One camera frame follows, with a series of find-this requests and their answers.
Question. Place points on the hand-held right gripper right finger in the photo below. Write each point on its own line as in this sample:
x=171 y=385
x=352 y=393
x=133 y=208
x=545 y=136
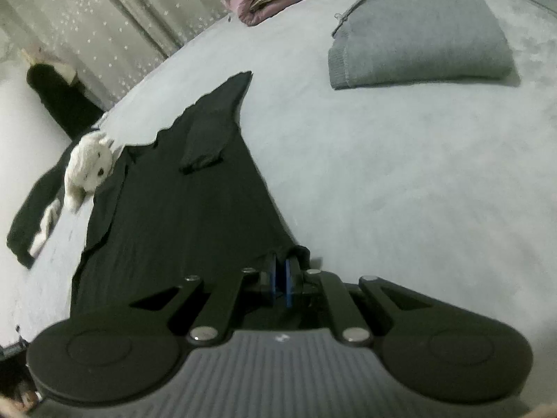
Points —
x=290 y=283

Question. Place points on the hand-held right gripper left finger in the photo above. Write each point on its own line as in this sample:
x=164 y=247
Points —
x=272 y=281

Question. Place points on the black t-shirt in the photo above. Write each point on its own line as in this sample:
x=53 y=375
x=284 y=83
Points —
x=182 y=217

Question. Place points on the bed with grey sheet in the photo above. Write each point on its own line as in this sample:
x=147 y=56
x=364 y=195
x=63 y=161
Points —
x=413 y=183

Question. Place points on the white plush dog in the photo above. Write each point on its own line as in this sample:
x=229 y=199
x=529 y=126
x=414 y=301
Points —
x=91 y=165

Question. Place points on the white cloth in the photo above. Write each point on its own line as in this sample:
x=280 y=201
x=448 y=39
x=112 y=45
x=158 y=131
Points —
x=45 y=226

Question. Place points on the black crumpled garment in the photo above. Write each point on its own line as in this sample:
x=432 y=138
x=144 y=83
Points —
x=35 y=209

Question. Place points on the black hanging garment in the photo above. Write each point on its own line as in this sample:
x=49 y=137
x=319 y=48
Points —
x=65 y=100

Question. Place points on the grey sweater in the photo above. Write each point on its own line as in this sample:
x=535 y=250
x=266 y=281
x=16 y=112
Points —
x=417 y=39

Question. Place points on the grey star curtain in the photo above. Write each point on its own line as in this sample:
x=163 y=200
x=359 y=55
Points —
x=108 y=21

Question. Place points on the beige hanging cloth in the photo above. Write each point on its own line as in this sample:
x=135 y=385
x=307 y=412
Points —
x=52 y=63

